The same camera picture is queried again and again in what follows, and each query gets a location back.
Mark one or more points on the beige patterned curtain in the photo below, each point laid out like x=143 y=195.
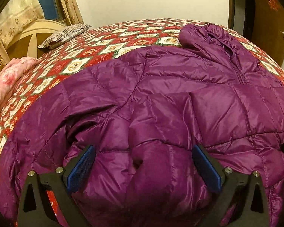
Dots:
x=18 y=15

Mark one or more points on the cream wooden headboard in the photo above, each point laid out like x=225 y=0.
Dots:
x=26 y=43

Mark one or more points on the red paper door decoration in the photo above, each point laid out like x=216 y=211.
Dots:
x=274 y=5

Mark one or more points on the striped grey pillow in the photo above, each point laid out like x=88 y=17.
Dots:
x=63 y=36

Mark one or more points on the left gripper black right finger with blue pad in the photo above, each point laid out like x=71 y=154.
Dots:
x=238 y=197

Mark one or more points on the brown wooden door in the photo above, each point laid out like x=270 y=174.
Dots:
x=266 y=32

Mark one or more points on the red white patterned bedspread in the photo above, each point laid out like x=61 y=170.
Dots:
x=90 y=52

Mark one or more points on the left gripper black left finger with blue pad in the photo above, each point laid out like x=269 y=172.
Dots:
x=35 y=208

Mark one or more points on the dark wooden door frame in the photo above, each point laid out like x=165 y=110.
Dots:
x=241 y=17

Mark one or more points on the purple quilted down jacket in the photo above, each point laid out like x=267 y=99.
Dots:
x=156 y=122

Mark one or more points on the pink floral blanket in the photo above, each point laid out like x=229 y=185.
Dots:
x=11 y=74

